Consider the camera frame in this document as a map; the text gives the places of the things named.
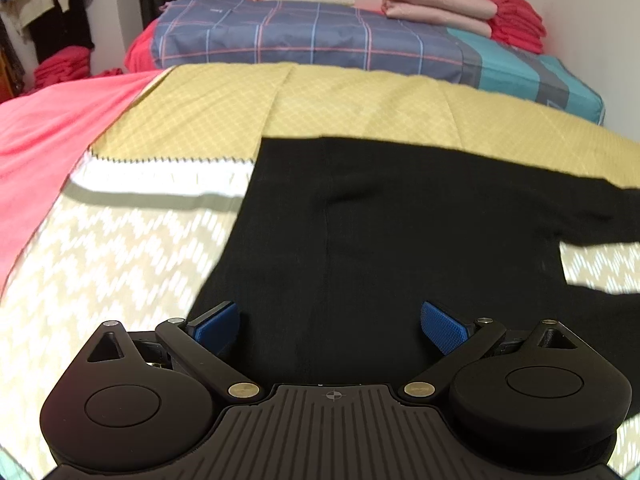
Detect black pants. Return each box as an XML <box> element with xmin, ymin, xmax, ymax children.
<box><xmin>190</xmin><ymin>138</ymin><xmax>639</xmax><ymax>386</ymax></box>

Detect beige white chevron bedsheet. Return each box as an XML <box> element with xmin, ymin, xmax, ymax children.
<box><xmin>1</xmin><ymin>154</ymin><xmax>254</xmax><ymax>479</ymax></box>

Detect yellow patterned blanket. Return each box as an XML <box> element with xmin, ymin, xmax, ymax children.
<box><xmin>91</xmin><ymin>63</ymin><xmax>639</xmax><ymax>188</ymax></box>

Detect pink red bedsheet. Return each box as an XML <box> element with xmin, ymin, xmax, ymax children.
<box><xmin>0</xmin><ymin>19</ymin><xmax>166</xmax><ymax>296</ymax></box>

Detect red cloth pile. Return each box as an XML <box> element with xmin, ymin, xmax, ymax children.
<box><xmin>34</xmin><ymin>46</ymin><xmax>91</xmax><ymax>90</ymax></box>

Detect blue plaid teal mattress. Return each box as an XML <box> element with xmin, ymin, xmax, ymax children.
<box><xmin>151</xmin><ymin>0</ymin><xmax>605</xmax><ymax>125</ymax></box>

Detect folded red cloth stack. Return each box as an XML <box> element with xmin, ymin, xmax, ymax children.
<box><xmin>488</xmin><ymin>0</ymin><xmax>547</xmax><ymax>54</ymax></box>

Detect folded pink blanket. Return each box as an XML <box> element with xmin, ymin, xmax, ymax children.
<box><xmin>381</xmin><ymin>0</ymin><xmax>498</xmax><ymax>38</ymax></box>

